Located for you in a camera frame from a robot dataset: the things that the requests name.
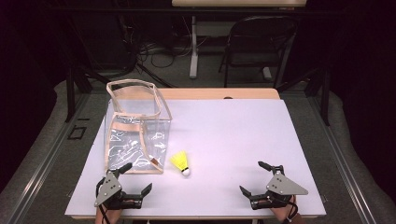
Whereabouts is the person's left hand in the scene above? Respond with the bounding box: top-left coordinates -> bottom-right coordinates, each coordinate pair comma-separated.
94,204 -> 123,224

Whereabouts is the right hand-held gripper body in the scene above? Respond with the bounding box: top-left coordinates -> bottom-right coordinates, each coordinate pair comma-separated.
249,164 -> 309,210

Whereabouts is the white desk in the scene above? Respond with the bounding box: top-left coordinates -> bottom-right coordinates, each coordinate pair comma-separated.
171,0 -> 307,81

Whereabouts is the yellow shuttlecock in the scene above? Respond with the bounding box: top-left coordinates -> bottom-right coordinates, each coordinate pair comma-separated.
169,150 -> 191,177

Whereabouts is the transparent bag with beige trim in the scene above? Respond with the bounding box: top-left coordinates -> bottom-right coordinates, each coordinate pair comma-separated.
103,78 -> 173,175

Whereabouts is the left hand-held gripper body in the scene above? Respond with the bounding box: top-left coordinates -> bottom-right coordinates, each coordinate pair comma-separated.
93,169 -> 145,211

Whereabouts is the tangle of black cables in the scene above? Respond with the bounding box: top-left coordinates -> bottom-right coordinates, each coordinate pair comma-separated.
136,34 -> 194,70

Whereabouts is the black folding chair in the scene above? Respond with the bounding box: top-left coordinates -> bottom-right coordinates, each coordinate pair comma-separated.
219,15 -> 299,90

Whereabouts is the person's right hand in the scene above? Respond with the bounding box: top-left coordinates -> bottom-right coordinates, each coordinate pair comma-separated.
269,195 -> 301,224

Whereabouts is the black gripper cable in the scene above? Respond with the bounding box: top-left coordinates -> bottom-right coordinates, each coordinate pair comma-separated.
281,200 -> 298,224
94,176 -> 112,224

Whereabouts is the wooden table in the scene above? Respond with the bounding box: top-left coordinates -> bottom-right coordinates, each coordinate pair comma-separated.
64,87 -> 327,220

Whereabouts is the metal floor rail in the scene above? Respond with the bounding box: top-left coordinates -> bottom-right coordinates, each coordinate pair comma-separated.
306,92 -> 379,224
6,92 -> 92,224

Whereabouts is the black metal stand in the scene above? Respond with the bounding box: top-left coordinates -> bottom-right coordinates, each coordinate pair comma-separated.
64,66 -> 94,124
306,66 -> 332,127

